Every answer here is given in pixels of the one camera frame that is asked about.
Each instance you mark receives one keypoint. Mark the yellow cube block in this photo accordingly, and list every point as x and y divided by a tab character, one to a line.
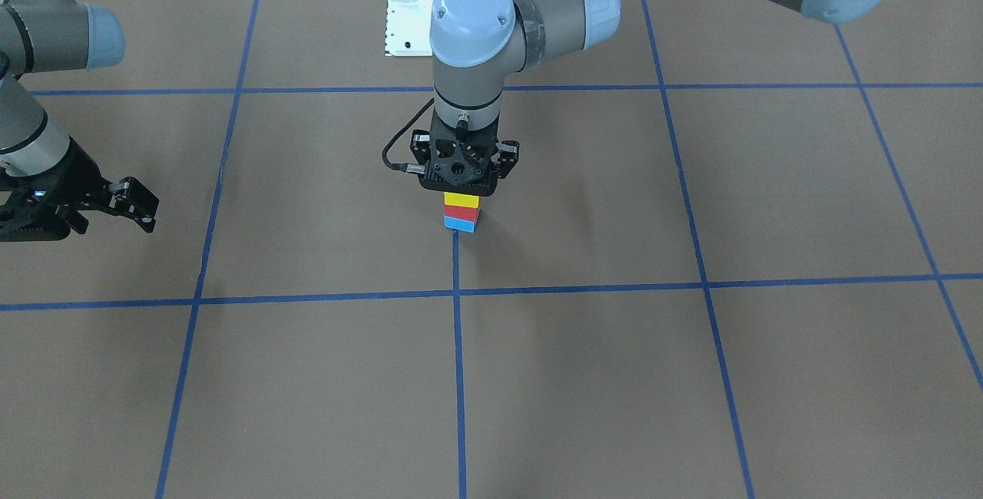
460	200

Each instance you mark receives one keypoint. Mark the blue cube block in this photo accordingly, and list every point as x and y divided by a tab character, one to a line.
461	225

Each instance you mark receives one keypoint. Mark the brown paper table mat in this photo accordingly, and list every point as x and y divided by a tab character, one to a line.
740	257

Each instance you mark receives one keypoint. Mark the red cube block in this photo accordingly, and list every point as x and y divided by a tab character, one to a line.
470	214

